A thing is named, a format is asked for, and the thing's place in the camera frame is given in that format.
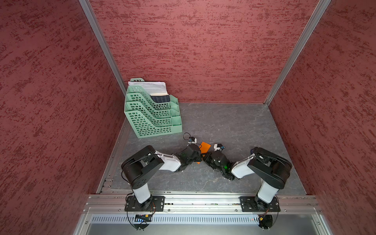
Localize green file organizer rack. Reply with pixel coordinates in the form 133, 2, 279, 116
124, 78, 183, 138

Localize right corner aluminium post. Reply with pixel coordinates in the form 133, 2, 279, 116
264, 0, 331, 106

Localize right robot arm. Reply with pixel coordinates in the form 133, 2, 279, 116
201, 147, 292, 212

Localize corner aluminium post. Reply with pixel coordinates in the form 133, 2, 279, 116
264, 0, 331, 106
79, 0, 127, 97

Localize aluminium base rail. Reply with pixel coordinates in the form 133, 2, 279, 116
83, 192, 323, 215

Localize white papers in rack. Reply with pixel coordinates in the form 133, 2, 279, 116
128, 81, 168, 96

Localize white vented cable duct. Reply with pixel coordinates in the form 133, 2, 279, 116
90, 214, 259, 225

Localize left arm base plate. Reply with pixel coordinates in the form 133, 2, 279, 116
124, 195, 165, 212

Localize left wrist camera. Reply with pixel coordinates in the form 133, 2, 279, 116
188, 136, 197, 145

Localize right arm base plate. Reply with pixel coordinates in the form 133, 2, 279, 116
239, 196, 281, 213

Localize left corner aluminium post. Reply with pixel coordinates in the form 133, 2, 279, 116
79, 0, 127, 97

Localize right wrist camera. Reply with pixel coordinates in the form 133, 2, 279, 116
213, 144, 225, 152

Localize dark notebook in rack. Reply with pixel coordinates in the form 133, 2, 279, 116
150, 95, 170, 103

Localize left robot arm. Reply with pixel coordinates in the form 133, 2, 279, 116
121, 144, 201, 211

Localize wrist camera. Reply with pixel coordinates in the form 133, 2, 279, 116
188, 136, 197, 145
213, 144, 225, 152

